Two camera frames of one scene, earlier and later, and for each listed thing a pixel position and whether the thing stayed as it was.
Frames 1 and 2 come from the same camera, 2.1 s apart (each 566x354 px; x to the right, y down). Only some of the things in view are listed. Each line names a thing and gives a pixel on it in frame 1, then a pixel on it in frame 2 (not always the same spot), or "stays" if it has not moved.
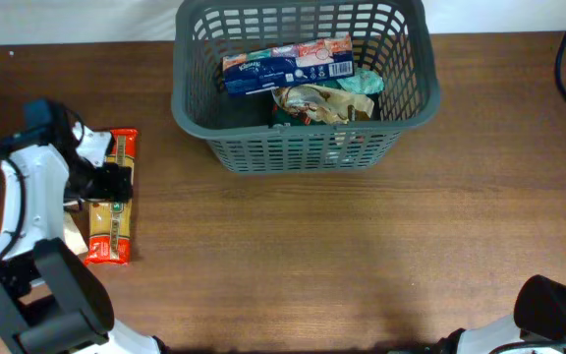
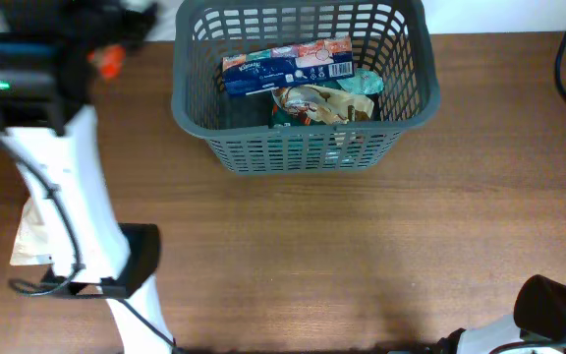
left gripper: x=114 y=186 to x=143 y=22
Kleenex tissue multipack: x=319 y=60 stays
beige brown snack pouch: x=315 y=104 stays
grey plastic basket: x=390 y=41 stays
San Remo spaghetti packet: x=110 y=221 to x=109 y=59
